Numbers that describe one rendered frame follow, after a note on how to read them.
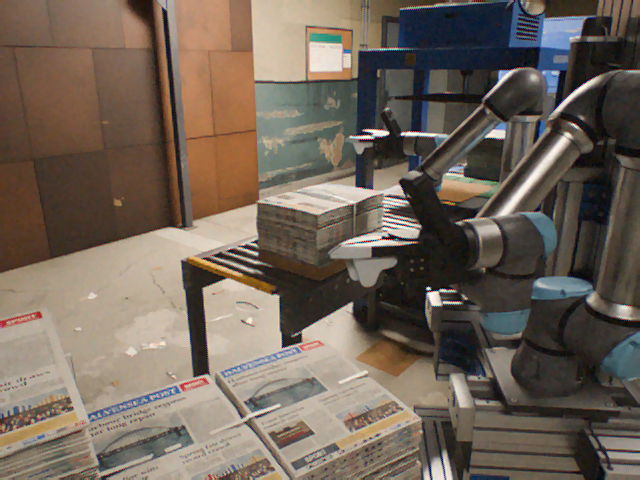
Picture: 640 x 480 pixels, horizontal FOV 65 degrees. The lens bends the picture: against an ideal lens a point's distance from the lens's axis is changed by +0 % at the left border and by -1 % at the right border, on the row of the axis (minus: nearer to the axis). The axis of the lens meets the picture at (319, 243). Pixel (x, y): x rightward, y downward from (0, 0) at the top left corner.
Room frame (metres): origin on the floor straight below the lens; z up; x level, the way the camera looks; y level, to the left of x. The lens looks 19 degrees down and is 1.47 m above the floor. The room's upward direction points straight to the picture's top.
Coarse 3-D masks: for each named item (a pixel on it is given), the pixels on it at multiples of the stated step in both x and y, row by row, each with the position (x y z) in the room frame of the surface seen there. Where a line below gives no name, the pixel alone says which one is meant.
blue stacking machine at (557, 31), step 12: (552, 24) 4.58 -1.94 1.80; (564, 24) 4.52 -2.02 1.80; (576, 24) 4.46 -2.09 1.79; (552, 36) 4.48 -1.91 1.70; (564, 36) 4.42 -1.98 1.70; (576, 36) 4.35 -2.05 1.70; (564, 48) 4.41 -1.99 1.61; (504, 72) 4.72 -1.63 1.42; (552, 72) 4.45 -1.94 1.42; (552, 84) 4.44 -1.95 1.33; (552, 96) 4.43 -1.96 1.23; (552, 108) 4.43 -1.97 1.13; (540, 120) 4.48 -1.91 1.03; (540, 132) 5.49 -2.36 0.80
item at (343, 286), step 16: (304, 288) 1.47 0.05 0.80; (320, 288) 1.49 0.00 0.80; (336, 288) 1.54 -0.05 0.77; (352, 288) 1.62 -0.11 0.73; (368, 288) 1.70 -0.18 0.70; (288, 304) 1.38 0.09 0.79; (304, 304) 1.43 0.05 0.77; (320, 304) 1.49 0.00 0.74; (336, 304) 1.55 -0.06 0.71; (288, 320) 1.38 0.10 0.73; (304, 320) 1.43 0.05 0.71
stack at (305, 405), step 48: (192, 384) 0.92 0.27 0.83; (240, 384) 0.92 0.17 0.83; (288, 384) 0.92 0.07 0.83; (336, 384) 0.92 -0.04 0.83; (96, 432) 0.77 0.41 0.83; (144, 432) 0.77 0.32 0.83; (192, 432) 0.77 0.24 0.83; (240, 432) 0.77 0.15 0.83; (288, 432) 0.77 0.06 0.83; (336, 432) 0.77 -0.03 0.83; (384, 432) 0.77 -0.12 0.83
